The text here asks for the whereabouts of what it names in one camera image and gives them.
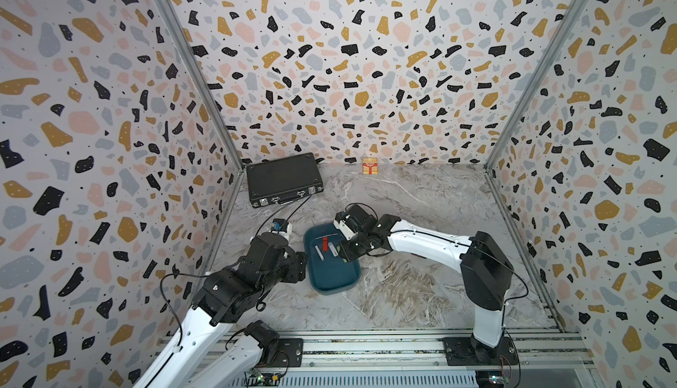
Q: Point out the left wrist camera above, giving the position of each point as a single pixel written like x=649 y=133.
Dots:
x=281 y=226

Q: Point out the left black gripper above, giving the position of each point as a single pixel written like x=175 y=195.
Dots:
x=298 y=266

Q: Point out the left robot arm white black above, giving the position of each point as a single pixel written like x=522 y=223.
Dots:
x=216 y=308

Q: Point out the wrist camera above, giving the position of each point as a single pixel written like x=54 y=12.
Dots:
x=281 y=226
x=341 y=226

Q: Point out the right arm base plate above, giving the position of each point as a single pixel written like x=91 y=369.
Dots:
x=468 y=352

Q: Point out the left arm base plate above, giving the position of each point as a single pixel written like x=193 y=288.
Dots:
x=284 y=353

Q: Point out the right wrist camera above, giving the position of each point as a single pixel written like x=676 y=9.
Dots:
x=341 y=226

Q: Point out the aluminium rail frame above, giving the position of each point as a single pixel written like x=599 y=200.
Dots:
x=416 y=358

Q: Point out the teal plastic storage box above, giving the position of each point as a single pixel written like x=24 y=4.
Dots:
x=334 y=274

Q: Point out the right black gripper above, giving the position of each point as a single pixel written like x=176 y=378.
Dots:
x=345 y=252

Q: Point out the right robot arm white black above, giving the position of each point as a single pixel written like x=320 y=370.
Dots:
x=486 y=271

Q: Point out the small red yellow box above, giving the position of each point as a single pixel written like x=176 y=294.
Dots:
x=370 y=166

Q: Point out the black briefcase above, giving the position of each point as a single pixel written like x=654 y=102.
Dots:
x=283 y=181

